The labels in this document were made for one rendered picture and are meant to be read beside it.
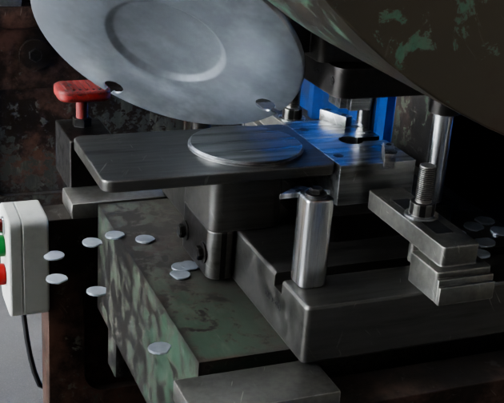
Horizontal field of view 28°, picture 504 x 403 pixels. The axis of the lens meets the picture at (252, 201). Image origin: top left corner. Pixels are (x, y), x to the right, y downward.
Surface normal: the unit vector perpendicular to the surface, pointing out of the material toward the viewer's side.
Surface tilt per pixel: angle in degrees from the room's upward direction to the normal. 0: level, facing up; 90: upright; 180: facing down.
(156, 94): 130
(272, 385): 0
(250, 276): 90
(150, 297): 90
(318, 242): 90
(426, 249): 90
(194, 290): 0
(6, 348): 0
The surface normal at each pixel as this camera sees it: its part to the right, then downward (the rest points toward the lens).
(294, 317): -0.93, 0.08
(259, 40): -0.27, 0.85
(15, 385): 0.07, -0.93
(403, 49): 0.37, 0.37
